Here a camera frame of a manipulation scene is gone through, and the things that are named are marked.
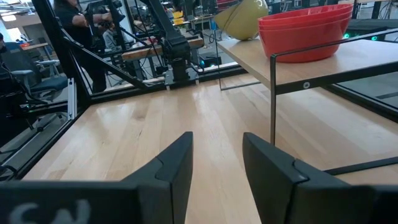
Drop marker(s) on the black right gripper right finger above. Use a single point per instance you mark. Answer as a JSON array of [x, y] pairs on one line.
[[270, 186]]

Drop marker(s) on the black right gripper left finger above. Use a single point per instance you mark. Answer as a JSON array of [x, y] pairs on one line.
[[177, 174]]

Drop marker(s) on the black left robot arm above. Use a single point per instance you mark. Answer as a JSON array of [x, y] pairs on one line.
[[178, 49]]

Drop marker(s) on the wooden workbench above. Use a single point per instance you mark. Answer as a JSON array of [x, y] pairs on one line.
[[136, 53]]

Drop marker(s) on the wooden shelf table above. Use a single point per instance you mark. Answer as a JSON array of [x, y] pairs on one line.
[[248, 56]]

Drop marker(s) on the person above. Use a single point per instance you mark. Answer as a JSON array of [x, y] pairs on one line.
[[71, 25], [112, 39]]

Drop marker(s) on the office chair blue seat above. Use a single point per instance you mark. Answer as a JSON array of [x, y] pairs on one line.
[[49, 84]]

